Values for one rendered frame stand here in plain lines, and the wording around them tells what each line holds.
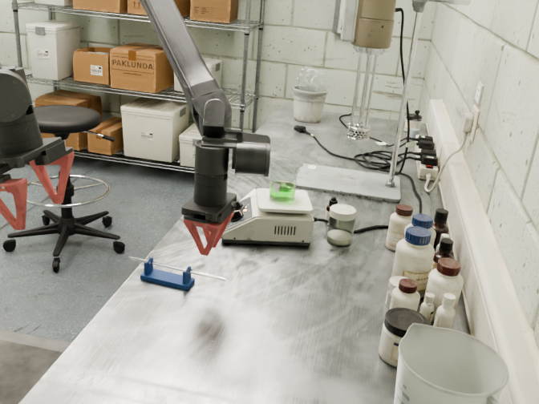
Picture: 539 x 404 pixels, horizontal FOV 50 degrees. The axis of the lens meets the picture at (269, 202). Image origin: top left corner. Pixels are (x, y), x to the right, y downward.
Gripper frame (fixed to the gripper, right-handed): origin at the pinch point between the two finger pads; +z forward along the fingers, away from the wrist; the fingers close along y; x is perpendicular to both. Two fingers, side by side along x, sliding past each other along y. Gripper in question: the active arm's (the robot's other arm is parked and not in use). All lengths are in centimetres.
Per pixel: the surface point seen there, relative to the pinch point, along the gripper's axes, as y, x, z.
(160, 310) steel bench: -9.7, 4.6, 9.0
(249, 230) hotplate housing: 20.6, -1.1, 5.5
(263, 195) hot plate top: 28.7, -1.1, 0.4
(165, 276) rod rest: -0.6, 8.2, 8.1
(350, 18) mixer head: 67, -9, -37
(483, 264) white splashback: 13.0, -47.8, -1.5
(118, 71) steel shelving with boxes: 214, 150, 19
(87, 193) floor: 181, 152, 85
